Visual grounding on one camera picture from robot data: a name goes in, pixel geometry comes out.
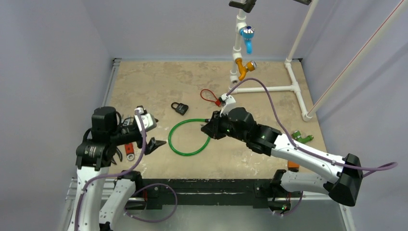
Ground black padlock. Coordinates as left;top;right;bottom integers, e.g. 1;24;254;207
171;102;189;116

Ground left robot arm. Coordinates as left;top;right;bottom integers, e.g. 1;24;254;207
68;105;166;231

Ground blue faucet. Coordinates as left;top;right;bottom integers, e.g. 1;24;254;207
239;26;255;54

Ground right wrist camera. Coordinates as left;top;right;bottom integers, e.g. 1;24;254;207
219;93;236;116

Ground black pliers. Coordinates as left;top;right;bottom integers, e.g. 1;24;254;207
111;147;123;165

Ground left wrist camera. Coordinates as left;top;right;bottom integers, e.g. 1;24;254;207
134;105;158;132

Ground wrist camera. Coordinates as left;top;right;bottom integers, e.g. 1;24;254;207
219;93;236;116
134;105;158;132

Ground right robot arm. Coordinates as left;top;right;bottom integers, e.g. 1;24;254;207
201;107;363;206

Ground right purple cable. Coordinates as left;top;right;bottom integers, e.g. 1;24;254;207
227;77;398;179

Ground white PVC pipe frame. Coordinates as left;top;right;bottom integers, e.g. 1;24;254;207
229;0;408;122

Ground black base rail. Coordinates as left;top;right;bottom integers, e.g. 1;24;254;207
112;170;303;211

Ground green pipe fitting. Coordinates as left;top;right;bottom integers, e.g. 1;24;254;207
292;130;314;144

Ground red cable lock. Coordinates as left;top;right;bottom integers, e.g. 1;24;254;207
200;89;221;107

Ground orange black brush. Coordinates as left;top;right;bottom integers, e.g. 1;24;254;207
287;161;300;172

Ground red adjustable wrench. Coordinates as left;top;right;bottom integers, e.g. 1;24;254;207
124;143;135;161

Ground orange faucet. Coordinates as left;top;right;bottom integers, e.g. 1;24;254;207
235;58;257;81

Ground green cable lock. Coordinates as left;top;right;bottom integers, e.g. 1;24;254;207
167;118;210;156

